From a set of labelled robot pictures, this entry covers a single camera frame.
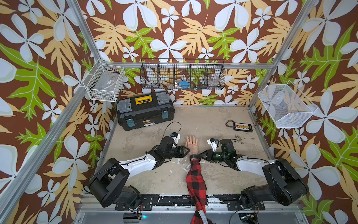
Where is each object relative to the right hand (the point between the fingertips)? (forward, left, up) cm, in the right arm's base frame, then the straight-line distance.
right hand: (198, 155), depth 85 cm
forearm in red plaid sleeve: (-18, +3, -2) cm, 18 cm away
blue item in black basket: (+43, +8, +22) cm, 49 cm away
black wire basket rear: (+50, +10, +26) cm, 57 cm away
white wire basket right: (+21, -53, +22) cm, 61 cm away
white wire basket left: (+36, +59, +29) cm, 75 cm away
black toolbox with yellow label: (+28, +37, +11) cm, 48 cm away
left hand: (+3, +7, +4) cm, 8 cm away
